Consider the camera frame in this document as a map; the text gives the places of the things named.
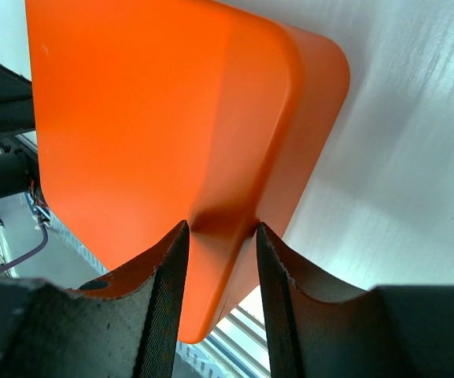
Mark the orange chocolate box tray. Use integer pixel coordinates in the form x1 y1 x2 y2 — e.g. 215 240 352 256
214 25 350 321

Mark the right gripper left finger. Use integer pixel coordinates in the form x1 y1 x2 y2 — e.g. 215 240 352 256
0 221 190 377

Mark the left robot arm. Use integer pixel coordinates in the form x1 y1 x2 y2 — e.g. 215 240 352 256
0 64 40 199

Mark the orange box lid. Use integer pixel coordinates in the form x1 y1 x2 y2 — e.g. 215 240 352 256
25 1 303 343

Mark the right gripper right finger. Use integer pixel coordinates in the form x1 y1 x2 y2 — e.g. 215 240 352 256
257 223 454 377

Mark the aluminium front rail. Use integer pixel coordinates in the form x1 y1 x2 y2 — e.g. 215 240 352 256
199 291 271 377

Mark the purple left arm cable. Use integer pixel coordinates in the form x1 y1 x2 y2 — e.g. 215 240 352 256
0 224 50 279

